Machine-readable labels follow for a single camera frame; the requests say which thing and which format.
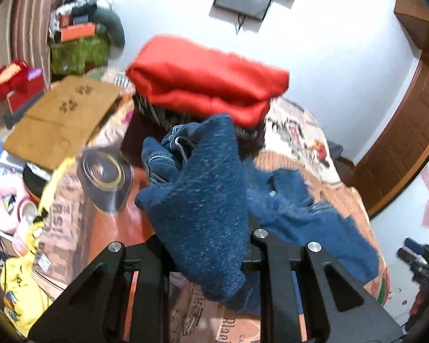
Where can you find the pile of clutter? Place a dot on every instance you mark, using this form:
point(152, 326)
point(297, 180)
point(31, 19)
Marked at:
point(78, 5)

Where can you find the blue denim jacket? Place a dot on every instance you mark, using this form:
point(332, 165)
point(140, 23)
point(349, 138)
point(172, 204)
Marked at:
point(207, 203)

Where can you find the white wardrobe door pink hearts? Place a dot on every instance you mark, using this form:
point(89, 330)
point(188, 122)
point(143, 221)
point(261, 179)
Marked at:
point(414, 221)

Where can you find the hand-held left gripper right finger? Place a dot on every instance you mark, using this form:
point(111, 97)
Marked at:
point(271, 275)

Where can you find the grey backpack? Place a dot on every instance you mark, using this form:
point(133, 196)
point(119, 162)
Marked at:
point(336, 150)

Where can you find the striped brown curtain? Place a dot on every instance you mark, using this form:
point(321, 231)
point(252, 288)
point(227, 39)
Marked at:
point(25, 25)

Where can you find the wooden overhead cabinet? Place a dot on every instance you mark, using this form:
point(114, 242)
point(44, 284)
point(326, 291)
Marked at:
point(420, 21)

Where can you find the orange box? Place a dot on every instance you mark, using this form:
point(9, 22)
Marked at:
point(77, 33)

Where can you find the black white patterned folded garment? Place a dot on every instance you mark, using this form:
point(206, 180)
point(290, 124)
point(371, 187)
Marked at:
point(157, 114)

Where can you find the dark maroon folded garment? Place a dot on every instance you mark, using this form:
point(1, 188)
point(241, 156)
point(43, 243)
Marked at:
point(136, 139)

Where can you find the red plush toy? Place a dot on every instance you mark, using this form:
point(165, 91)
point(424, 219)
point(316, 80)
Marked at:
point(10, 78)

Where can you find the red folded garment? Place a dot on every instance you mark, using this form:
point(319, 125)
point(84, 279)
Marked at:
point(200, 75)

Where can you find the grey green pillow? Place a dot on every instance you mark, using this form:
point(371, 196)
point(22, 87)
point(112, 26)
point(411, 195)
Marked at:
point(112, 25)

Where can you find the pink plush toy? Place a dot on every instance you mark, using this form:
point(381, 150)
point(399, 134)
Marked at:
point(3, 203)

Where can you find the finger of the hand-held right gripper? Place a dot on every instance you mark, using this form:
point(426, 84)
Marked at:
point(407, 256)
point(413, 243)

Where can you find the brown cardboard with paw prints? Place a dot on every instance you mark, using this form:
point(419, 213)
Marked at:
point(60, 121)

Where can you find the yellow printed cloth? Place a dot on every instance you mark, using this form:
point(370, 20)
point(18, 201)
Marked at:
point(21, 286)

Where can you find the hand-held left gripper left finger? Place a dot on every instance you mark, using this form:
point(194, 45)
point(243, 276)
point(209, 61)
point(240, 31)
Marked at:
point(148, 275)

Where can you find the wooden door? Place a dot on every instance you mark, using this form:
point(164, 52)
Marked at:
point(404, 143)

